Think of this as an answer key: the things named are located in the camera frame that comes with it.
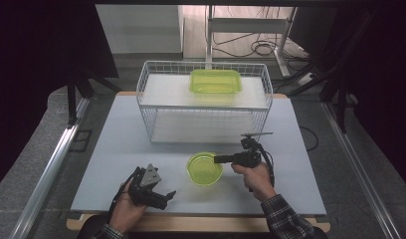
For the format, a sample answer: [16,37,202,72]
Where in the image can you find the rectangular container with green lid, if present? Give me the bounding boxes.
[188,69,243,95]

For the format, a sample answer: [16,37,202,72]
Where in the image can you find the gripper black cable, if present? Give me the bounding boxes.
[250,140,276,193]
[105,166,142,224]

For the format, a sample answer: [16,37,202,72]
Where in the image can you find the person's right hand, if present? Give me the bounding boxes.
[231,161,278,202]

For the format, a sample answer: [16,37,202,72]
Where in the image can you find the white metal desk frame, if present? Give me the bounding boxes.
[205,4,299,78]

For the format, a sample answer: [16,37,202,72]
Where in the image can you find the black curtain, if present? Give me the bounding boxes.
[290,6,406,183]
[0,0,119,193]

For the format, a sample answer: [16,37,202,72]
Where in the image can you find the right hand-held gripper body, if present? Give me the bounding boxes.
[230,131,275,169]

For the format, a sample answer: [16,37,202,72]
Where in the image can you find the round container with green lid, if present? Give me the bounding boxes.
[185,151,224,186]

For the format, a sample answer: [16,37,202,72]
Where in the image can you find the white cabinet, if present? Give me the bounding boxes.
[95,4,185,54]

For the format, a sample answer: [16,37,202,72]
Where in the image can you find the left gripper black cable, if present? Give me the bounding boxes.
[105,166,142,224]

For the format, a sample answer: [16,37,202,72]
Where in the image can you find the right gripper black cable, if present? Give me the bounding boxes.
[250,140,276,193]

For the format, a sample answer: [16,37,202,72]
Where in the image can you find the thin black floor cable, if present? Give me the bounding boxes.
[299,125,319,152]

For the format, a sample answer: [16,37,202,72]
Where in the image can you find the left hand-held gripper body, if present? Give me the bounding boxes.
[127,163,163,206]

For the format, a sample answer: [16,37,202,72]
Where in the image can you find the aluminium floor rail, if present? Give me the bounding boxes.
[10,98,91,239]
[320,101,403,239]

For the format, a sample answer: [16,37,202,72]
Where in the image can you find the black floor cables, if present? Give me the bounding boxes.
[212,31,311,61]

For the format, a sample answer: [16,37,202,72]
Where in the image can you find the black metal stand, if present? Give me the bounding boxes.
[66,71,122,128]
[287,13,381,133]

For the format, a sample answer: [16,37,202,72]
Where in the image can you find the person's left hand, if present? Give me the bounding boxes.
[108,180,149,234]

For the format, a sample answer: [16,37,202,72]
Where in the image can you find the white wire shelf rack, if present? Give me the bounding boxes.
[135,60,275,144]

